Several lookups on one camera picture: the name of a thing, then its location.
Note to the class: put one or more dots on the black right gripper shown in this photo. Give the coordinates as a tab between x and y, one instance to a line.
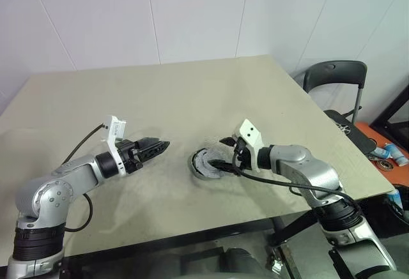
245	161

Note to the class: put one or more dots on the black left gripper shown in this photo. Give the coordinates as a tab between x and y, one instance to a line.
128	156

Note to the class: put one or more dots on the motor stator with copper coils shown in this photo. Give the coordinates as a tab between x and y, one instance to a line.
193	167

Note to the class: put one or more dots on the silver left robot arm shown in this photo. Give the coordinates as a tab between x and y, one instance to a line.
73	173

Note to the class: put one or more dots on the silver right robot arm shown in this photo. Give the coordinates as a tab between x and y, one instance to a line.
300	161

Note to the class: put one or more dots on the dark rounded shape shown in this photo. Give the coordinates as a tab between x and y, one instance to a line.
243	264

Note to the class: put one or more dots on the black folding chair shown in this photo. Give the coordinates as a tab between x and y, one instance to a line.
332	71

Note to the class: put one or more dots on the orange mat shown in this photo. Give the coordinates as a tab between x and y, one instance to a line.
364	129

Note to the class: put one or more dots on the small white blue tube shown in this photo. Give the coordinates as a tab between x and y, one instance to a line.
382	152

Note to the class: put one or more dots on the small blue bottle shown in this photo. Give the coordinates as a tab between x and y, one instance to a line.
397	154

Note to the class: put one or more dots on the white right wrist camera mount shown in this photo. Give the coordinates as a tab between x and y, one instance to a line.
250	132

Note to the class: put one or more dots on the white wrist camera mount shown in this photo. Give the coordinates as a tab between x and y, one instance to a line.
113	129
250	132

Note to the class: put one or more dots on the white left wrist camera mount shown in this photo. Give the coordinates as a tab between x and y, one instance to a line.
113	129

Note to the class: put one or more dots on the black table frame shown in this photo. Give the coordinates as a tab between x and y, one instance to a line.
294	228

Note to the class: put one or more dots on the silver metal bracket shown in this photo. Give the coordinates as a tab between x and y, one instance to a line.
284	261

